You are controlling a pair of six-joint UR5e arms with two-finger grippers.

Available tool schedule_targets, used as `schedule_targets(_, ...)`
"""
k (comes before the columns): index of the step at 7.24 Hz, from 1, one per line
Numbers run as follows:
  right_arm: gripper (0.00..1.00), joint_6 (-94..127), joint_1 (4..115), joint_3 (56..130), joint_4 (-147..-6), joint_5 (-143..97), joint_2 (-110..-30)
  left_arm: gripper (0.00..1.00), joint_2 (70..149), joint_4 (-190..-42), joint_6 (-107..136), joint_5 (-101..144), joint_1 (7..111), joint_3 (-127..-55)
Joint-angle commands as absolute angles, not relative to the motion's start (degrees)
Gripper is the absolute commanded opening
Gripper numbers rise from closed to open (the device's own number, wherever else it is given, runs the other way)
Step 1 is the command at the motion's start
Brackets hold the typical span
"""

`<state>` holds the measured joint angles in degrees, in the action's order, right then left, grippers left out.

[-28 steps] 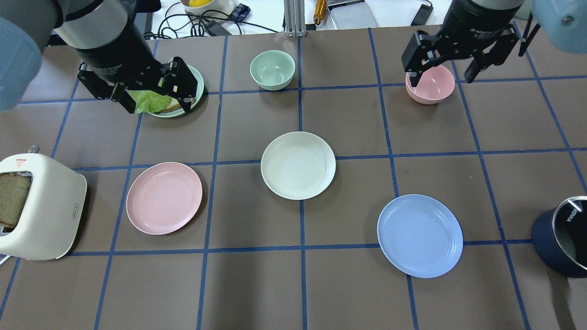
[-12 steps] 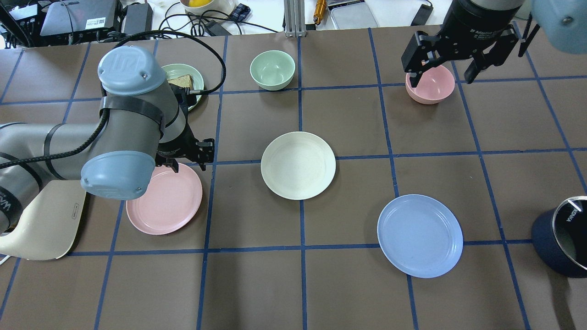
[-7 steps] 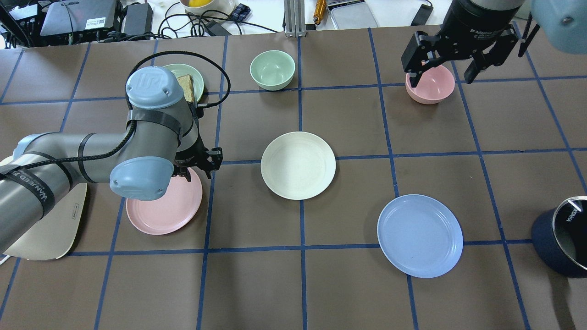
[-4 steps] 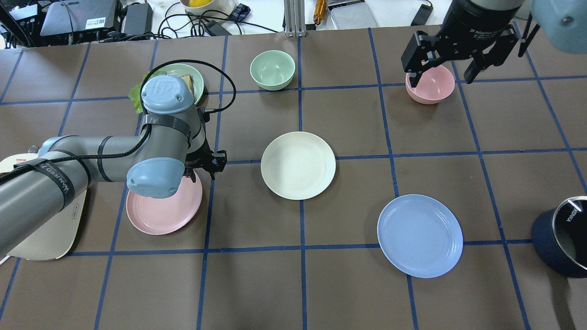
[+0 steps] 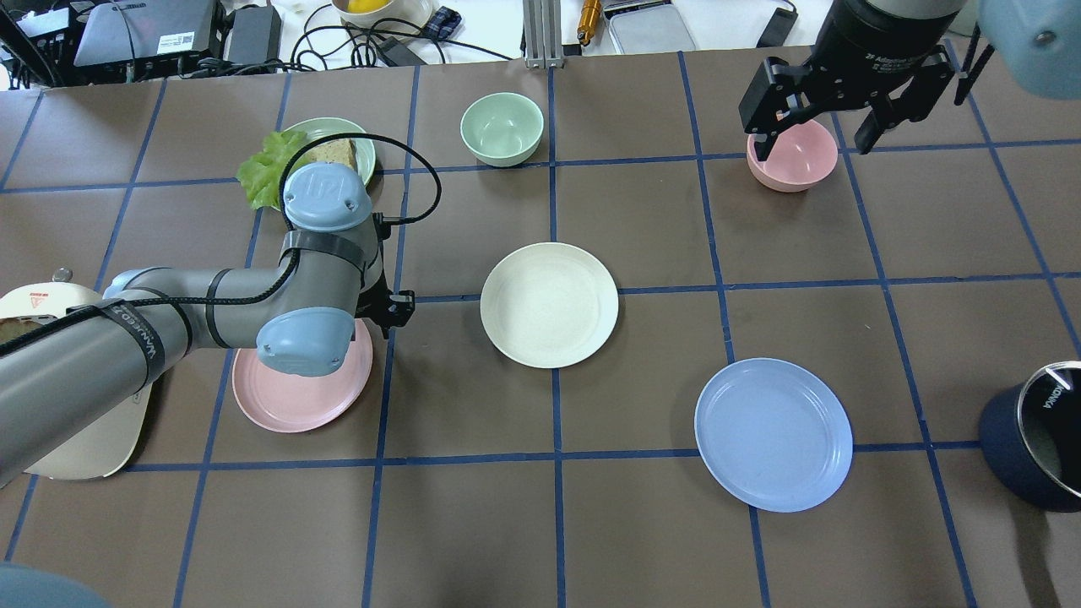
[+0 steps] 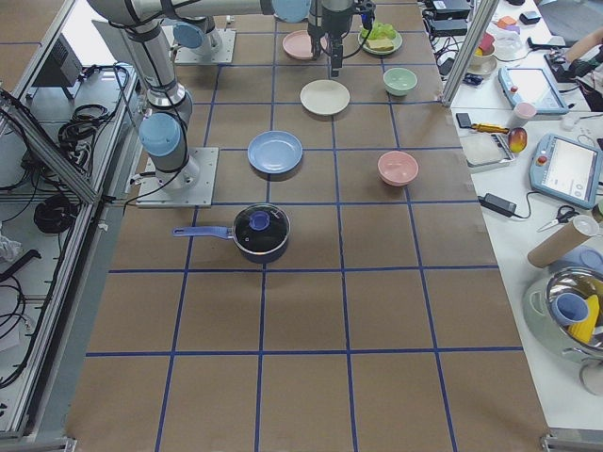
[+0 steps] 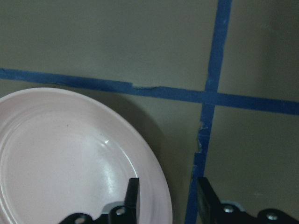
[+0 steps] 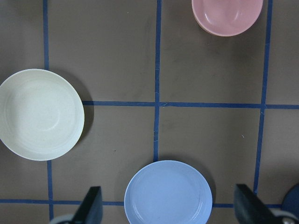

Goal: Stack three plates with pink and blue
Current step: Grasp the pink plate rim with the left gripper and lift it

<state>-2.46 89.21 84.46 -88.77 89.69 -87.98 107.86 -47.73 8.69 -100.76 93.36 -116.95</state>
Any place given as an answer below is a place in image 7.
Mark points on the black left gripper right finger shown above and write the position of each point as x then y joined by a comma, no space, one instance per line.
211,210

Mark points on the pink plate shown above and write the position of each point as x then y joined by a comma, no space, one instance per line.
62,152

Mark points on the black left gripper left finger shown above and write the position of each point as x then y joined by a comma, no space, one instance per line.
127,212

